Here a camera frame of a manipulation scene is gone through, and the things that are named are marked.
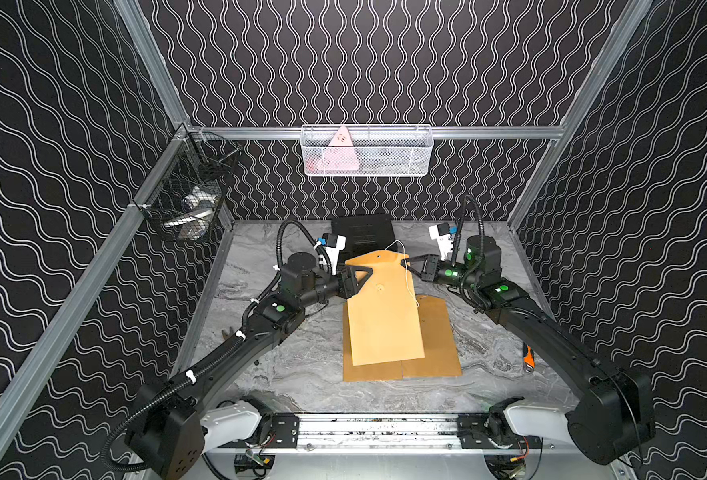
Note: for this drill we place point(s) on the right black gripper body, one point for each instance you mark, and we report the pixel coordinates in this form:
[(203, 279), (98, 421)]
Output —
[(447, 272)]

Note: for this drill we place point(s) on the white wire mesh basket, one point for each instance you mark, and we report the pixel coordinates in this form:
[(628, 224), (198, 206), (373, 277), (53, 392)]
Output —
[(384, 150)]

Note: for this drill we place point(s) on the black wire mesh basket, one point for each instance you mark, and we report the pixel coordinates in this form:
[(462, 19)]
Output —
[(206, 159)]

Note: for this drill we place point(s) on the orange handled adjustable wrench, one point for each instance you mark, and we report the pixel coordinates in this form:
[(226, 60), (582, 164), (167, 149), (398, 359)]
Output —
[(529, 363)]

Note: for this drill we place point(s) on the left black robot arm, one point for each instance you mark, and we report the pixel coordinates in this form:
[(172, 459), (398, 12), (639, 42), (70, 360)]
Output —
[(164, 431)]

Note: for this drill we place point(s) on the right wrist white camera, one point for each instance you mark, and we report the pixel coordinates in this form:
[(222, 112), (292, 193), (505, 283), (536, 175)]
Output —
[(443, 234)]

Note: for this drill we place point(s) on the yellow handled pliers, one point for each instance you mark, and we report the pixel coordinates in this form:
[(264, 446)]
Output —
[(229, 333)]

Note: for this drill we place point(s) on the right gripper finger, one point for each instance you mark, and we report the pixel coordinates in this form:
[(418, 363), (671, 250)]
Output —
[(424, 273), (416, 263)]

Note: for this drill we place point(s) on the silver object in black basket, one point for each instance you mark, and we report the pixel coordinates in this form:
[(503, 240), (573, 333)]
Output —
[(199, 208)]

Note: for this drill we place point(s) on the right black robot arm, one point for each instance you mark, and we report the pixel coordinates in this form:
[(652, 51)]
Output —
[(614, 412)]

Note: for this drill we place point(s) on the pink triangular sheet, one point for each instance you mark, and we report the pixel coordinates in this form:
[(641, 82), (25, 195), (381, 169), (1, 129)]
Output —
[(340, 156)]

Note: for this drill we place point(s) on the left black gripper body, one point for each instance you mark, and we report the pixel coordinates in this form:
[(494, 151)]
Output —
[(342, 284)]

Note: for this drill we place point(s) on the black plastic tool case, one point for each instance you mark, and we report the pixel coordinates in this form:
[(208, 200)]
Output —
[(364, 234)]

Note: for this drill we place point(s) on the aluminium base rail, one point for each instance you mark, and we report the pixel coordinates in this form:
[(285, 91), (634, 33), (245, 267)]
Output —
[(240, 426)]

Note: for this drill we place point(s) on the brown file bag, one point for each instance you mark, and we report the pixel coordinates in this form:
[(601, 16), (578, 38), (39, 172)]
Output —
[(384, 316), (365, 373), (441, 358)]

